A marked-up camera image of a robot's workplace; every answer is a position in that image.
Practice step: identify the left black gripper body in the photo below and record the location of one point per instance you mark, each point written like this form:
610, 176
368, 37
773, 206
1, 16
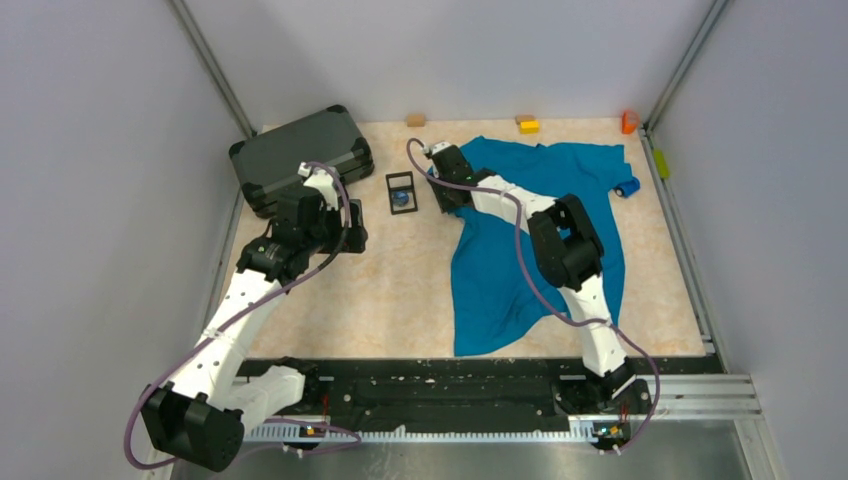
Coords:
326, 235

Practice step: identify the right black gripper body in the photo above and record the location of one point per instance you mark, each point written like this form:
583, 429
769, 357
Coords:
441, 192

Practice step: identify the blue t-shirt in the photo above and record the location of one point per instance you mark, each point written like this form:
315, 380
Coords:
493, 303

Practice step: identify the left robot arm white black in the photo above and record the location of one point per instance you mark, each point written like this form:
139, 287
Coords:
196, 412

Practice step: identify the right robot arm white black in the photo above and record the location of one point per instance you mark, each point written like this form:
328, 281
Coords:
568, 255

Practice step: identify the black rectangular brooch holder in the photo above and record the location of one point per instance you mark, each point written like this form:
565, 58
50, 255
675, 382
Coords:
402, 181

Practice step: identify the tan wooden block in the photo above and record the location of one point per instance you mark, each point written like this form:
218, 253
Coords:
415, 120

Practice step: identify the dark green hard case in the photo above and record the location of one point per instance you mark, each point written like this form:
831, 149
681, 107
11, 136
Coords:
267, 164

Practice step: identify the brown wooden block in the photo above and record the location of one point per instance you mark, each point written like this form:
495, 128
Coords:
521, 118

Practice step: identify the yellow block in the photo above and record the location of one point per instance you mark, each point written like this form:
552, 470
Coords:
529, 127

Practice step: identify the blue toy car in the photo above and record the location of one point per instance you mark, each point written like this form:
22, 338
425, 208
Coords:
627, 188

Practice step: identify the orange toy block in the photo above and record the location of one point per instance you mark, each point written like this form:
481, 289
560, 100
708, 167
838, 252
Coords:
629, 122

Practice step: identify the green marker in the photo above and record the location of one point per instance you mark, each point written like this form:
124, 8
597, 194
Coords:
661, 164

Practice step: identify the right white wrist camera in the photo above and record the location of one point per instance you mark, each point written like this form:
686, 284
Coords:
432, 149

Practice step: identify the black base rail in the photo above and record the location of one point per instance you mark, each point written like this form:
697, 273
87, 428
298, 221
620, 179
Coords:
450, 395

